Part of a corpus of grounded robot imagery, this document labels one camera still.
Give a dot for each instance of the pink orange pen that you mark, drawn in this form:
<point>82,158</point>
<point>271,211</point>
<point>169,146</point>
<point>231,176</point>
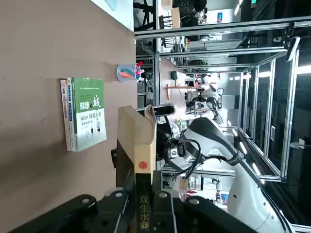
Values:
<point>126,72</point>

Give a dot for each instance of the black frame camera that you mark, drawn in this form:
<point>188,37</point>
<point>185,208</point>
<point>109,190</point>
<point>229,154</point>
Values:
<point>291,49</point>

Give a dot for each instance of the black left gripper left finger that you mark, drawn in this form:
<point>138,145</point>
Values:
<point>97,216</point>

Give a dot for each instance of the thin white-spined book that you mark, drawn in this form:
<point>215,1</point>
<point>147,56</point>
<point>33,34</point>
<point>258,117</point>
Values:
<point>63,109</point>

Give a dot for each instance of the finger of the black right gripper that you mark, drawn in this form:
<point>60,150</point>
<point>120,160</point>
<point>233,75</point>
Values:
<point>114,157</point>

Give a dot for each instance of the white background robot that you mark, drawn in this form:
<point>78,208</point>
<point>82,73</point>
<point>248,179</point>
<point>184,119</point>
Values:
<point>211,102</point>

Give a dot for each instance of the dark book with hand cover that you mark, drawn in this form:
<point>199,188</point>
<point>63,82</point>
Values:
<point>143,157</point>

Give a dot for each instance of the aluminium cell frame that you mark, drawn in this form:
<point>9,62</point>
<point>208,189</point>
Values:
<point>289,121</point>

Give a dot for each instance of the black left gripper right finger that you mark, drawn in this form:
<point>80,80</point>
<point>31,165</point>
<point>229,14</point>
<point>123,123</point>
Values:
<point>182,218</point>

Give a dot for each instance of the green and white book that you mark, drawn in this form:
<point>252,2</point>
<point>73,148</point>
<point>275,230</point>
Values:
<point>90,116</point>

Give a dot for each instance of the pale blue pen cup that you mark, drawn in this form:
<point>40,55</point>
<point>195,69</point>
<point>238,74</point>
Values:
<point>125,72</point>

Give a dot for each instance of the aluminium frame post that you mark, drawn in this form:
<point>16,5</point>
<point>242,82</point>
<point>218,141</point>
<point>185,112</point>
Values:
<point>218,29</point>

